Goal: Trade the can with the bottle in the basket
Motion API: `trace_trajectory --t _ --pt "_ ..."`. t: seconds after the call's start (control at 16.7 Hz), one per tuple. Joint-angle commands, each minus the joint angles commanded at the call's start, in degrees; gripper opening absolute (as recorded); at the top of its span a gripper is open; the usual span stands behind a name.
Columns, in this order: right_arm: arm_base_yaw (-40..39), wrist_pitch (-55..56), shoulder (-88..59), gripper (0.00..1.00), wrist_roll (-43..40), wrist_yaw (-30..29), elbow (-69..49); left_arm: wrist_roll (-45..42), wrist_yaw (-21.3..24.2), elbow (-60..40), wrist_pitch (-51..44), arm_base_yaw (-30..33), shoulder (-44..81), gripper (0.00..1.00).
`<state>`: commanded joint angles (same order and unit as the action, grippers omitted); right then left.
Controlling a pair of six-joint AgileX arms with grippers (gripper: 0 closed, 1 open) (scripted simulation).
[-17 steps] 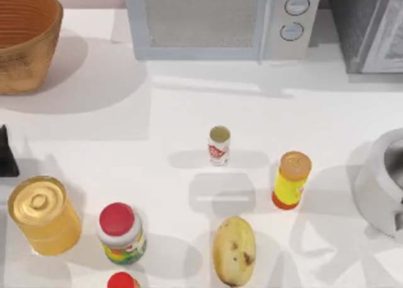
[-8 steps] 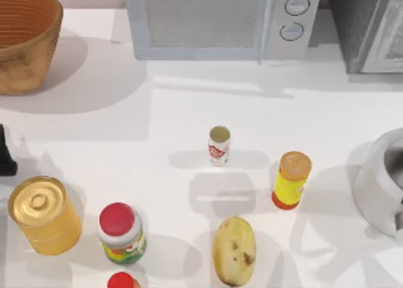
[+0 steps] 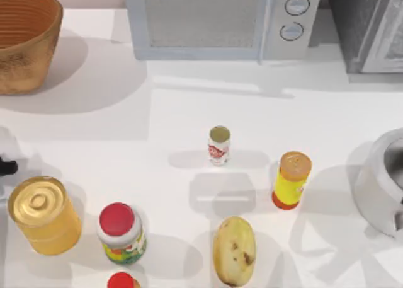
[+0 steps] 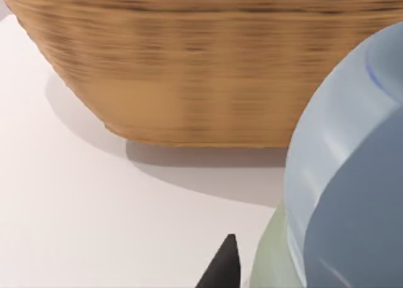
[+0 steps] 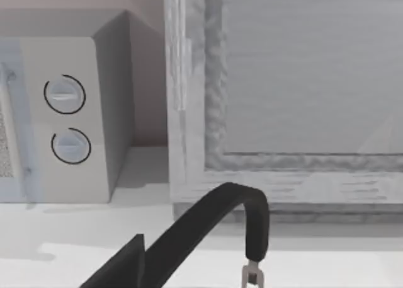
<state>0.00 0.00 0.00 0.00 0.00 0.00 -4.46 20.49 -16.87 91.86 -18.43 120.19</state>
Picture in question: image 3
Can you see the red and white can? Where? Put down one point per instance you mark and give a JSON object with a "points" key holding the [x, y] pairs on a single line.
{"points": [[218, 149]]}

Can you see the yellow bottle with orange cap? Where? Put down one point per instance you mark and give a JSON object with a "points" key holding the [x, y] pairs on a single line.
{"points": [[291, 184]]}

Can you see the pale microwave oven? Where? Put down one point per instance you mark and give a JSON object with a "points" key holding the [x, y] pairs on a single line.
{"points": [[201, 20]]}

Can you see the yellow potato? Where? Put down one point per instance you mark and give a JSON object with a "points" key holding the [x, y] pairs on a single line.
{"points": [[234, 251]]}

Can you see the red-lidded jar with green label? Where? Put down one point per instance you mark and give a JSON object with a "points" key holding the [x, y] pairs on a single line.
{"points": [[122, 234]]}

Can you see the microwave knob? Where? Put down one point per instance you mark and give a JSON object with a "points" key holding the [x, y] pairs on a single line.
{"points": [[291, 31], [297, 4]]}

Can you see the gold tin can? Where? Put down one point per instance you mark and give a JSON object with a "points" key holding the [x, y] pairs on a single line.
{"points": [[44, 217]]}

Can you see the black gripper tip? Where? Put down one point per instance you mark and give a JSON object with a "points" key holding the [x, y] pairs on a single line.
{"points": [[7, 167]]}

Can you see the brown woven basket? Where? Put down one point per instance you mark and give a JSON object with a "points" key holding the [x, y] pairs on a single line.
{"points": [[22, 51]]}

